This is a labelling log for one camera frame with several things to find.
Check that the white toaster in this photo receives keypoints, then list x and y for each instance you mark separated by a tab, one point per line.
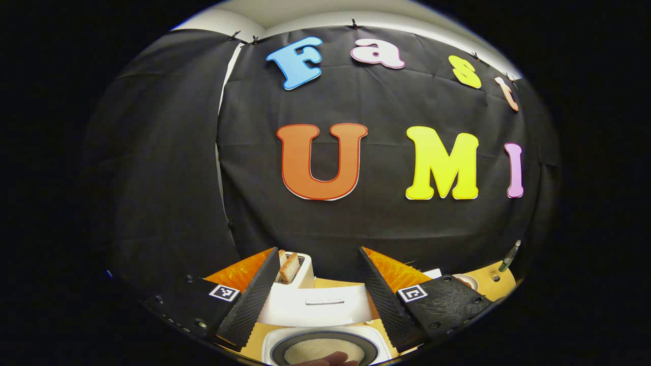
305	272

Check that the white round plate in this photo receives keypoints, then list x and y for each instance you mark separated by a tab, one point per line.
465	280

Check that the white rice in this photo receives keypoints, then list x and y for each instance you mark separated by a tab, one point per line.
310	349

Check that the black backdrop cloth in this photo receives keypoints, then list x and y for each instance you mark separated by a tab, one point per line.
381	229

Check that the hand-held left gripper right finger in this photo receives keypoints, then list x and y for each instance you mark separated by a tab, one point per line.
386	300

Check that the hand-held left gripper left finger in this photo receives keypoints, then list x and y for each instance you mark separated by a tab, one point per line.
249	310

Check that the white rice cooker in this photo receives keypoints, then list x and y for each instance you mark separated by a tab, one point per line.
315	310

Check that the white divided condiment dish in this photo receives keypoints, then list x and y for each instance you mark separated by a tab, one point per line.
433	274

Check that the clear plastic water bottle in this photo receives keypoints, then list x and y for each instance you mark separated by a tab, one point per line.
509	256

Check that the toast slice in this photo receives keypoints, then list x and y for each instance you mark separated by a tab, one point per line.
290	269
282	258

